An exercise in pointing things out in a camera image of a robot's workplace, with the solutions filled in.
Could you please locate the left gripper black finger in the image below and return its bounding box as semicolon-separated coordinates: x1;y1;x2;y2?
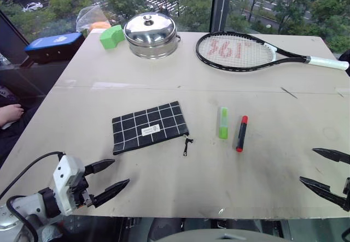
84;158;116;175
92;178;131;209

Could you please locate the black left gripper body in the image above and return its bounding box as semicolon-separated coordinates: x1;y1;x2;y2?
69;168;97;209

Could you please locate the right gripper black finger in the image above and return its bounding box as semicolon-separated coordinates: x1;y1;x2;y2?
312;147;350;165
299;176;350;213

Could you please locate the black grid pencil pouch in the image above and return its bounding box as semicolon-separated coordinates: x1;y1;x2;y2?
111;101;195;158

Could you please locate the green glue stick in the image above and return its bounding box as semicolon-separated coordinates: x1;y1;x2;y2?
218;106;230;140

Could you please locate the blue box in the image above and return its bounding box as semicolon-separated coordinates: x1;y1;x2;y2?
24;32;86;64

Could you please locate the bystander bare hand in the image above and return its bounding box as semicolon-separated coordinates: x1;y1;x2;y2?
0;104;25;128

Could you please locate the red and black pen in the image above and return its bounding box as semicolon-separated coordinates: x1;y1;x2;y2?
235;115;249;153

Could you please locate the black object beside table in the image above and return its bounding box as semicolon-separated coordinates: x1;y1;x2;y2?
338;49;350;76

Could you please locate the black and white tennis racket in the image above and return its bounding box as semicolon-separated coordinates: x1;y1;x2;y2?
195;31;350;72

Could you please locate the grey rounded shape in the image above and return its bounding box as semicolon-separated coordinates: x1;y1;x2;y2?
163;227;280;242

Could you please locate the green foam block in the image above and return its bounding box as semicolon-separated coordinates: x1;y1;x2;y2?
99;25;125;51

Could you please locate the orange object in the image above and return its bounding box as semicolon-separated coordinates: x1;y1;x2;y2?
87;21;109;31

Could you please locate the stainless steel pot lid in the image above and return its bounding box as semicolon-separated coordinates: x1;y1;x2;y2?
123;13;178;49

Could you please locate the clear plastic bag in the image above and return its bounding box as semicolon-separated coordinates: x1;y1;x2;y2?
75;5;110;33

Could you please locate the white car outside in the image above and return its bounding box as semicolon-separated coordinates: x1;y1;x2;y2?
22;2;44;13

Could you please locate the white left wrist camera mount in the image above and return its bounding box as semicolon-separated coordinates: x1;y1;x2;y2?
52;155;86;216

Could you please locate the dark window frame post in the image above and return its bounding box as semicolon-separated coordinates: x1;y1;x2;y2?
209;0;235;34

